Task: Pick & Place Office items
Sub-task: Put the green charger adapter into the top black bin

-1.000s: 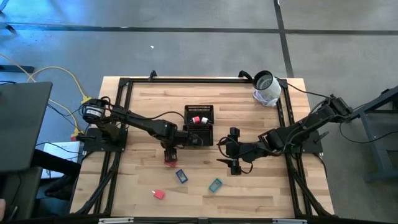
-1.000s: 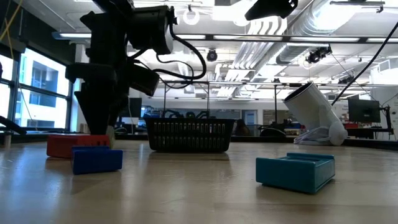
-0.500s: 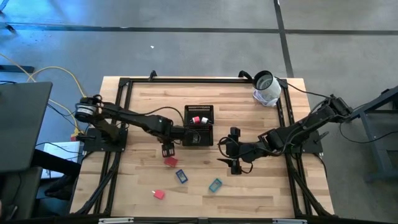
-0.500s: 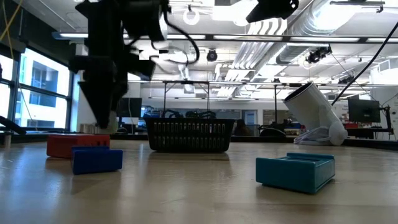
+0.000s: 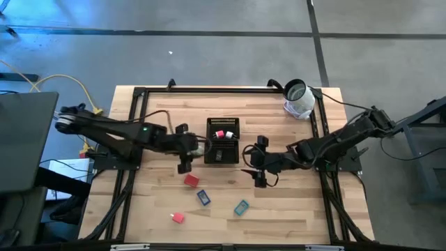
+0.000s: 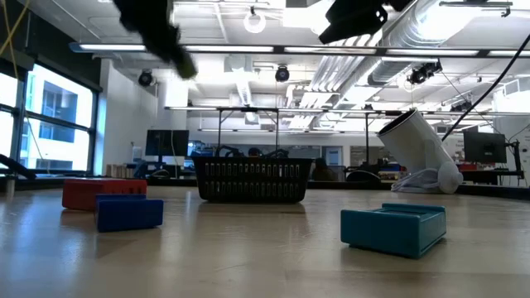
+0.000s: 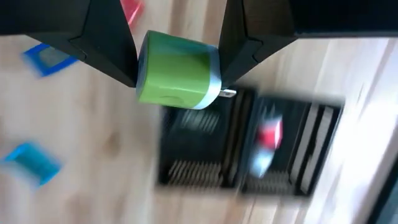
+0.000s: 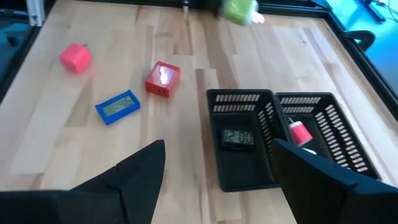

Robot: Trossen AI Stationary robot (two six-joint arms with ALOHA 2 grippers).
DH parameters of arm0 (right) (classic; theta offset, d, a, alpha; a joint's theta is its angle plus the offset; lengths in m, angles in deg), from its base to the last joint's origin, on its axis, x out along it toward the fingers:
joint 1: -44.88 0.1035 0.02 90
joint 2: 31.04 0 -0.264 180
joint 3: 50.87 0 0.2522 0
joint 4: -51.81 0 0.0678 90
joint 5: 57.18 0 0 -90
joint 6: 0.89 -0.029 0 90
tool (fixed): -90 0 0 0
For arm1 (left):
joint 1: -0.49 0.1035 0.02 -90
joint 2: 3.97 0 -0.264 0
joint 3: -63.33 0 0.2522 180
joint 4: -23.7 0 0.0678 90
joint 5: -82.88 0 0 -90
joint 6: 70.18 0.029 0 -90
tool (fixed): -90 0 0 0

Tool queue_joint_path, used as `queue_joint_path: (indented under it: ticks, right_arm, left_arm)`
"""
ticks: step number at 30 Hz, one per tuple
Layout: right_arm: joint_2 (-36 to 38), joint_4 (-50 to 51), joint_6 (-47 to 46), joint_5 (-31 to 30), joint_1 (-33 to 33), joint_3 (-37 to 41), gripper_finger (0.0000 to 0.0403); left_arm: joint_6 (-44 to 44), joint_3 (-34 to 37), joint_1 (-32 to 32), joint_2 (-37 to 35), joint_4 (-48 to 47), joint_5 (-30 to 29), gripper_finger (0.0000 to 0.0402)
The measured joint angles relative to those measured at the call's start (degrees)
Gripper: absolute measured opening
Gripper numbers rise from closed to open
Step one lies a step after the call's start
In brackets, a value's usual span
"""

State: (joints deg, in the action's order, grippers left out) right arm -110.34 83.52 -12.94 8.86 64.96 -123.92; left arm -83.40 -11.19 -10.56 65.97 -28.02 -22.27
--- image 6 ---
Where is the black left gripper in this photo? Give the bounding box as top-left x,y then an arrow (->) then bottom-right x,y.
113,0 -> 198,79

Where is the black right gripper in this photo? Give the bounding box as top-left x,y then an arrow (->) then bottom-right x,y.
318,0 -> 415,45

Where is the blue digital clock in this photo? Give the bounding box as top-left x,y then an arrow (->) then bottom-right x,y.
94,193 -> 165,233

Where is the red plug adapter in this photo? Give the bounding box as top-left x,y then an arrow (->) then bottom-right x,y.
61,178 -> 148,212

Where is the teal digital clock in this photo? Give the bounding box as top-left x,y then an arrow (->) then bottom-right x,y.
340,202 -> 448,260

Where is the black office chair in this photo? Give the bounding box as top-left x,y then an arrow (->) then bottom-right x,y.
344,169 -> 383,184

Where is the long ceiling light bar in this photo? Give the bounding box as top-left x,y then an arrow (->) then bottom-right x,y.
69,41 -> 530,59

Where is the black computer monitor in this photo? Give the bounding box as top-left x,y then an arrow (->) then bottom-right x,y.
463,131 -> 508,165
144,129 -> 190,158

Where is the beige blocks row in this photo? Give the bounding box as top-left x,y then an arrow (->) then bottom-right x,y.
104,163 -> 137,180

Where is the black mesh basket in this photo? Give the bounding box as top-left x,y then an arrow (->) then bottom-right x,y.
192,156 -> 314,204

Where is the large window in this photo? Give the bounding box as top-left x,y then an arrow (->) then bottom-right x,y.
0,61 -> 100,177

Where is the white cylinder device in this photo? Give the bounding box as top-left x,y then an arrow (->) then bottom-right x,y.
377,108 -> 465,195

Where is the black desk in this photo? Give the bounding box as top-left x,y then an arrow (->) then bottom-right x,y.
460,140 -> 527,187

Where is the black ceiling camera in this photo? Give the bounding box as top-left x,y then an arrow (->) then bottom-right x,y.
274,65 -> 291,84
137,69 -> 157,89

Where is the silver ventilation duct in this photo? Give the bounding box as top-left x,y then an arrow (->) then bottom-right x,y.
366,0 -> 469,86

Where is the black frame stand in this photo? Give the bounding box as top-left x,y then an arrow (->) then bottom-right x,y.
214,106 -> 282,158

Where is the white ring light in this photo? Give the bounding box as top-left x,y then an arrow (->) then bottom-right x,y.
243,8 -> 267,35

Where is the black ceiling camera mount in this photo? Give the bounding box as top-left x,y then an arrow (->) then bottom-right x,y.
407,60 -> 444,86

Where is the black thin cable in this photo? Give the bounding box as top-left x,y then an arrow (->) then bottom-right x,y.
440,32 -> 530,142

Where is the black aluminium table frame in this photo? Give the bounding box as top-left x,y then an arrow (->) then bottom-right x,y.
0,175 -> 530,200

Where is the white cord bundle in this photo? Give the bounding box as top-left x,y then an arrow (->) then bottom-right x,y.
390,166 -> 444,195

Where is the yellow hanging cord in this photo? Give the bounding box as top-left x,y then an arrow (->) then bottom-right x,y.
0,0 -> 32,79

